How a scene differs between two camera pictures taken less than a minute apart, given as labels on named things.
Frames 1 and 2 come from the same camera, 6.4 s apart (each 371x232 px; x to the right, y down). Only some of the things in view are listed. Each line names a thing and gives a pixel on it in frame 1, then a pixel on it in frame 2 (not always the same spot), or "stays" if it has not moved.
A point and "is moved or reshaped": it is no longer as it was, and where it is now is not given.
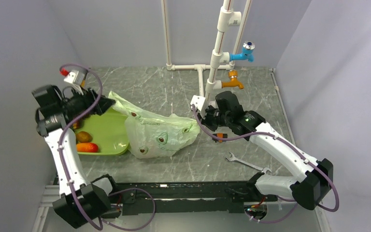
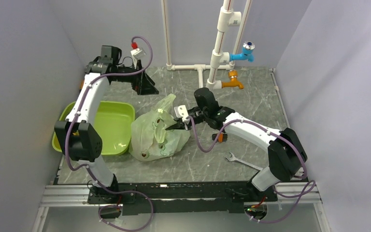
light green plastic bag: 151,134 is moved or reshaped
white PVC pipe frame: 227,17 stays
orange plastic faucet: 233,75 stays
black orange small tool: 220,135 stays
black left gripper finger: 104,103 to 145,85
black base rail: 224,196 stays
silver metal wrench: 233,158 stays
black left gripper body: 78,103 to 133,78
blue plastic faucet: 247,54 stays
